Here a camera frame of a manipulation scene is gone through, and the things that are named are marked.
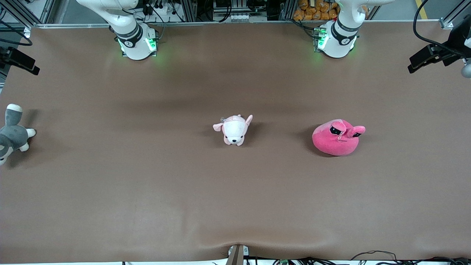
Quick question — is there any pink blob plush toy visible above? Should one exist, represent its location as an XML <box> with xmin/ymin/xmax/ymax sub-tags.
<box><xmin>312</xmin><ymin>119</ymin><xmax>366</xmax><ymax>156</ymax></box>

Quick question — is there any orange toy pile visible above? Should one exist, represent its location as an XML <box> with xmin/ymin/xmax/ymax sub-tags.
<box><xmin>293</xmin><ymin>0</ymin><xmax>369</xmax><ymax>21</ymax></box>

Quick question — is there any grey white husky plush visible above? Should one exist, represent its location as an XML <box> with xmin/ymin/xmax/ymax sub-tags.
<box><xmin>0</xmin><ymin>104</ymin><xmax>36</xmax><ymax>166</ymax></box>

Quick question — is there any white pink dog plush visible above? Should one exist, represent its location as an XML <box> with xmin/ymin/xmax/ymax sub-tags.
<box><xmin>213</xmin><ymin>114</ymin><xmax>254</xmax><ymax>146</ymax></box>

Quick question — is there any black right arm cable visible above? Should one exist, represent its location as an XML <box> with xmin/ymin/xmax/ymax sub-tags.
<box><xmin>0</xmin><ymin>20</ymin><xmax>33</xmax><ymax>47</ymax></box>

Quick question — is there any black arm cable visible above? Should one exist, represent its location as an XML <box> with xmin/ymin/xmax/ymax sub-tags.
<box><xmin>412</xmin><ymin>0</ymin><xmax>460</xmax><ymax>56</ymax></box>
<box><xmin>0</xmin><ymin>20</ymin><xmax>33</xmax><ymax>47</ymax></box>

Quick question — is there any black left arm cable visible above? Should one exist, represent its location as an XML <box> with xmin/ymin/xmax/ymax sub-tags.
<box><xmin>412</xmin><ymin>0</ymin><xmax>460</xmax><ymax>56</ymax></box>

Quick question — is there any aluminium frame post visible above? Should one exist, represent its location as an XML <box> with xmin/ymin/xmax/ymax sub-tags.
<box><xmin>181</xmin><ymin>0</ymin><xmax>198</xmax><ymax>22</ymax></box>
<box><xmin>280</xmin><ymin>0</ymin><xmax>297</xmax><ymax>21</ymax></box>

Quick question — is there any aluminium table edge rail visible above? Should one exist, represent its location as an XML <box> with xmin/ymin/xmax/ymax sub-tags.
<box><xmin>31</xmin><ymin>19</ymin><xmax>442</xmax><ymax>29</ymax></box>

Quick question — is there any black cable bundle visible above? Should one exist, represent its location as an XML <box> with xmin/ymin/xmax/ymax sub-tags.
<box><xmin>254</xmin><ymin>250</ymin><xmax>471</xmax><ymax>265</ymax></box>

